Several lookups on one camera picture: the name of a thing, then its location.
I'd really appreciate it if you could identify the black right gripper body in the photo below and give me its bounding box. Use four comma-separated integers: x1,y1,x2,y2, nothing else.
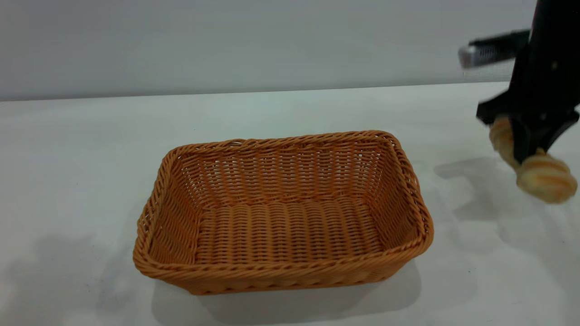
507,0,580,120

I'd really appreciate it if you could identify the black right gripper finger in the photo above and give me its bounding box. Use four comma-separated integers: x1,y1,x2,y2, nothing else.
476,92,513,126
512,110,580,164

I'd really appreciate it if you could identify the striped long bread roll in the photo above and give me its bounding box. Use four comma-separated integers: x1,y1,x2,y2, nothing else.
488,115,578,204

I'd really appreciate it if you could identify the orange woven wicker basket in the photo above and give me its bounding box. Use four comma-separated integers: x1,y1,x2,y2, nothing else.
133,130,434,296

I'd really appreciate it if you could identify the silver black wrist camera box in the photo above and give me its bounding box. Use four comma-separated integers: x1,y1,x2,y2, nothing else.
458,29,532,69

